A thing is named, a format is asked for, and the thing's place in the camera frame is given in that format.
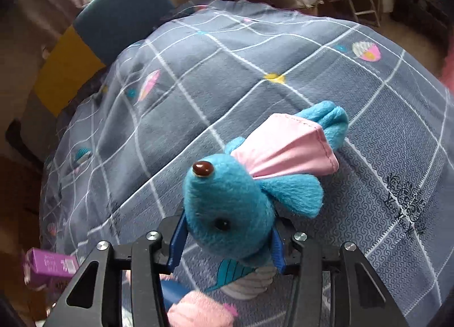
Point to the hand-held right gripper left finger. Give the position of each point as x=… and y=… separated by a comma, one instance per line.
x=176, y=242

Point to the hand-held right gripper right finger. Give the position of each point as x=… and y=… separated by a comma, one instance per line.
x=279, y=252

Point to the blue plush toy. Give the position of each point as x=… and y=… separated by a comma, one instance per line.
x=227, y=199

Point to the pink sock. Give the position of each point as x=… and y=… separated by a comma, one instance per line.
x=198, y=312

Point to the purple tissue box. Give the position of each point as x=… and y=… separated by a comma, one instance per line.
x=49, y=263

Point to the grey checked printed blanket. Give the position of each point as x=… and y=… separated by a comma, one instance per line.
x=283, y=64

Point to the grey yellow blue headboard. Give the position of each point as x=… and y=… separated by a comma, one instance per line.
x=117, y=14

